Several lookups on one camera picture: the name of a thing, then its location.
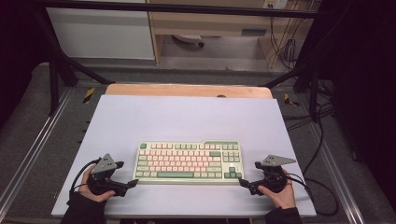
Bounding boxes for black metal stand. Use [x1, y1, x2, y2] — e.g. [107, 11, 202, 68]
[31, 8, 116, 116]
[262, 62, 321, 122]

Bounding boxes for white cabinet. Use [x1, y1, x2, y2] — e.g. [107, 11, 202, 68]
[46, 7, 156, 61]

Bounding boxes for yellow black striped tape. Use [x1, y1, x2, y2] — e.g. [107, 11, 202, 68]
[82, 87, 96, 105]
[283, 92, 301, 107]

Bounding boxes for white wall socket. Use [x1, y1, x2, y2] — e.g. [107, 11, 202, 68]
[262, 0, 289, 9]

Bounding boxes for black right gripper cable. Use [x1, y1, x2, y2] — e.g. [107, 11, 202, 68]
[284, 172, 340, 217]

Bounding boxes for hanging cable bundle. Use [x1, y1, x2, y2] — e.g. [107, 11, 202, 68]
[269, 15, 307, 71]

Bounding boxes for person's left hand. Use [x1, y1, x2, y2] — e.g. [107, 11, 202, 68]
[78, 164, 116, 203]

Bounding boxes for person's right hand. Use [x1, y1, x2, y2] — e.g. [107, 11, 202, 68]
[258, 167, 297, 210]

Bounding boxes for aluminium floor rail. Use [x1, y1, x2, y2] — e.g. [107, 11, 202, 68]
[0, 88, 74, 213]
[306, 124, 365, 224]

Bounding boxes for green and pink keyboard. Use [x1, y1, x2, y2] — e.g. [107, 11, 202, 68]
[133, 139, 245, 185]

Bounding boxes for light wooden desk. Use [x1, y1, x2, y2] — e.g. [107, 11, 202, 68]
[146, 0, 321, 68]

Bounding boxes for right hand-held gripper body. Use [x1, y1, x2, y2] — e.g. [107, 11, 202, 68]
[248, 154, 297, 196]

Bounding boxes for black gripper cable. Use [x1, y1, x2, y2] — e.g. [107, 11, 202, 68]
[284, 172, 340, 217]
[68, 158, 102, 200]

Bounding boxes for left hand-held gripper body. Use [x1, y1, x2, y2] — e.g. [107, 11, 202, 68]
[87, 153, 129, 197]

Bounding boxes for black horizontal frame bar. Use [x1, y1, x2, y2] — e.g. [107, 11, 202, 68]
[31, 0, 331, 20]

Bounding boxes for wooden table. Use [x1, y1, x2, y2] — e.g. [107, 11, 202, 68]
[105, 83, 275, 100]

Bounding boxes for white chair base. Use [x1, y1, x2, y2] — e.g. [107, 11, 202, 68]
[172, 34, 205, 49]

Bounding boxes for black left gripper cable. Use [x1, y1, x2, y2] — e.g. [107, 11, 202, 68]
[68, 158, 102, 200]

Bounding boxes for black floor cables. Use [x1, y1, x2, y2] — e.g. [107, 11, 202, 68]
[281, 102, 335, 175]

